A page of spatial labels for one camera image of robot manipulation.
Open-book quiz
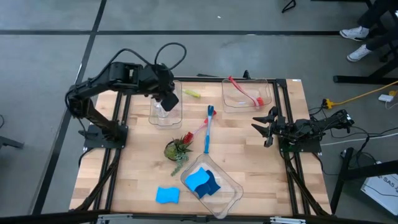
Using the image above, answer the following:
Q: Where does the green dish brush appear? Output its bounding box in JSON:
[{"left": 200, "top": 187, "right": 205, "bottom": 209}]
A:
[{"left": 182, "top": 89, "right": 201, "bottom": 99}]

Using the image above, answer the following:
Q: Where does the white printed cardboard box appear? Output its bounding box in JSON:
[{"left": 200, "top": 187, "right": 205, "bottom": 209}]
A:
[{"left": 359, "top": 173, "right": 398, "bottom": 216}]

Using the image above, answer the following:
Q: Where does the black metal stand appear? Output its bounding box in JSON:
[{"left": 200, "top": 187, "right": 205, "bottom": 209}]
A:
[{"left": 329, "top": 146, "right": 398, "bottom": 215}]

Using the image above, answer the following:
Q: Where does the black bar with silver brackets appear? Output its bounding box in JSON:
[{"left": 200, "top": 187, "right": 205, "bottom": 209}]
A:
[{"left": 0, "top": 208, "right": 398, "bottom": 224}]

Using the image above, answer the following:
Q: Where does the succulent plant in black pot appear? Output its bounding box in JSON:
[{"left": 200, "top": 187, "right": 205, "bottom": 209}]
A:
[{"left": 164, "top": 136, "right": 193, "bottom": 177}]

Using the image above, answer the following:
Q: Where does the white cable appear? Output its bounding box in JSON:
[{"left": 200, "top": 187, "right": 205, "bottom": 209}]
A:
[{"left": 320, "top": 132, "right": 398, "bottom": 147}]

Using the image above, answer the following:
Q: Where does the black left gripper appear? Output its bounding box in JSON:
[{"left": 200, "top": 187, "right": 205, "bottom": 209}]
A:
[{"left": 136, "top": 63, "right": 175, "bottom": 94}]

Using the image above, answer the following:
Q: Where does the blue dish brush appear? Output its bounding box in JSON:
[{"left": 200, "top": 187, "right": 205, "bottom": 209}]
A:
[{"left": 203, "top": 105, "right": 215, "bottom": 155}]

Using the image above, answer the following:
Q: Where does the black chair base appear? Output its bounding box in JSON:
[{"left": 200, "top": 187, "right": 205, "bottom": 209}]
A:
[{"left": 0, "top": 135, "right": 25, "bottom": 151}]

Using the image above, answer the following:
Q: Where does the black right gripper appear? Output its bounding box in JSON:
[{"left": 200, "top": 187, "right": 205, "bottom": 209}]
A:
[{"left": 251, "top": 106, "right": 297, "bottom": 140}]

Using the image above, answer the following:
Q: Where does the red dish brush clear handle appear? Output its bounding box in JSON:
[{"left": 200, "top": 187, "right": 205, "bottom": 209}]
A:
[
  {"left": 182, "top": 110, "right": 218, "bottom": 144},
  {"left": 228, "top": 76, "right": 265, "bottom": 107}
]

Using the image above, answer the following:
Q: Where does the yellow extension cord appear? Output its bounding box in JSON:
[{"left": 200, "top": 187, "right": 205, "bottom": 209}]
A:
[{"left": 322, "top": 80, "right": 398, "bottom": 109}]

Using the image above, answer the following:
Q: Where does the black cable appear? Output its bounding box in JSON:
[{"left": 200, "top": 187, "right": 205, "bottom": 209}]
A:
[{"left": 354, "top": 134, "right": 374, "bottom": 161}]

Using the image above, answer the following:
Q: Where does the black table leg base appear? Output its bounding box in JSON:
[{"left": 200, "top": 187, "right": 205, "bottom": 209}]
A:
[{"left": 333, "top": 54, "right": 398, "bottom": 85}]

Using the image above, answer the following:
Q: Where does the clear plastic bin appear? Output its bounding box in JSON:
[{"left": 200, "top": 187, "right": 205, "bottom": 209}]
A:
[
  {"left": 221, "top": 77, "right": 273, "bottom": 113},
  {"left": 180, "top": 153, "right": 244, "bottom": 220},
  {"left": 148, "top": 80, "right": 183, "bottom": 130}
]

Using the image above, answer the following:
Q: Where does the black aluminium table frame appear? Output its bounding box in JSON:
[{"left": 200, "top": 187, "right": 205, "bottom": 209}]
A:
[{"left": 70, "top": 68, "right": 332, "bottom": 218}]

